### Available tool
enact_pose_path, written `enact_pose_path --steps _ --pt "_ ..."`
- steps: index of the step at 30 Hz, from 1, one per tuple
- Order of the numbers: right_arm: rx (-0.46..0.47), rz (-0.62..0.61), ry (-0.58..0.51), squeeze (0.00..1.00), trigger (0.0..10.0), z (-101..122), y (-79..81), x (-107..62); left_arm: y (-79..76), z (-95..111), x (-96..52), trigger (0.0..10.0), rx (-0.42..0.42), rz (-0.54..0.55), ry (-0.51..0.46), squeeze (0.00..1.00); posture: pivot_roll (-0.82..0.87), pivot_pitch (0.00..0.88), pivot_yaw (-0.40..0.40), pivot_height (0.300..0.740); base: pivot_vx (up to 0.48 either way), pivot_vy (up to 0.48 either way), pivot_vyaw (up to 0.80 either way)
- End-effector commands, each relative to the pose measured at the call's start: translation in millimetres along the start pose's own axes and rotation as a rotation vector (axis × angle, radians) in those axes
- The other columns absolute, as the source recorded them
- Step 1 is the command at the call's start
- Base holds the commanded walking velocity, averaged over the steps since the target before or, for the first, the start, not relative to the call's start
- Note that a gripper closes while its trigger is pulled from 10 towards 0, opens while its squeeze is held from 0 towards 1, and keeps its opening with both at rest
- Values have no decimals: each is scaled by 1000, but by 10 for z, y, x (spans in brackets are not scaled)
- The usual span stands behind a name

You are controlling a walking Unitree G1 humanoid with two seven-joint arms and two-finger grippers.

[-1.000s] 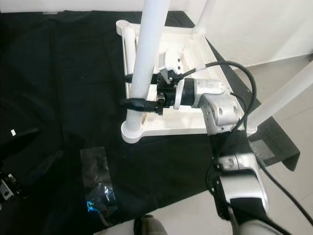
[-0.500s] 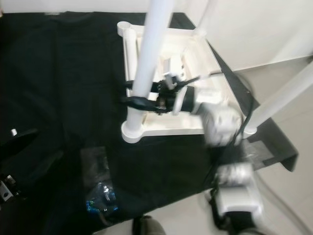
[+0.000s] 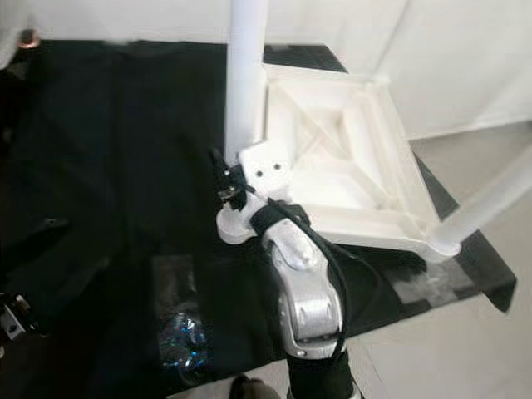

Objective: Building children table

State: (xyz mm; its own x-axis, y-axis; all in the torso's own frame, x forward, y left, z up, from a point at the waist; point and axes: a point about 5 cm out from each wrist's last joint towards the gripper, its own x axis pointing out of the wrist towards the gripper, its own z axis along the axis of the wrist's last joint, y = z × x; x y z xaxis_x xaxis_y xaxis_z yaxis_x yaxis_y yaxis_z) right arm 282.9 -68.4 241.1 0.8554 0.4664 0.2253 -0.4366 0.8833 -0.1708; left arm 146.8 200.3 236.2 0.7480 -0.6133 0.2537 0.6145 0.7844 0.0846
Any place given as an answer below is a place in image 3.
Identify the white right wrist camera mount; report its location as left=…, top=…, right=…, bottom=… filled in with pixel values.
left=237, top=141, right=296, bottom=225

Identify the small copper round knob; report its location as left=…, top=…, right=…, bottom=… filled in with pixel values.
left=19, top=29, right=41, bottom=49

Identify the black table cloth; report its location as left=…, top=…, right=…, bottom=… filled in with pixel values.
left=0, top=40, right=518, bottom=399

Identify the white plastic table leg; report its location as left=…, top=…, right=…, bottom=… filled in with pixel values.
left=223, top=0, right=269, bottom=163
left=264, top=71, right=290, bottom=146
left=370, top=0, right=416, bottom=84
left=428, top=154, right=532, bottom=257

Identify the silver robot right leg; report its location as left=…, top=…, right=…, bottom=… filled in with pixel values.
left=229, top=376, right=279, bottom=399

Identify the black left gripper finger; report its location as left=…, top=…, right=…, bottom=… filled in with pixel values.
left=4, top=218, right=69, bottom=254
left=42, top=258, right=113, bottom=317

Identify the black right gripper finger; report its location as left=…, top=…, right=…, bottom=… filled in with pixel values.
left=209, top=148, right=234, bottom=196

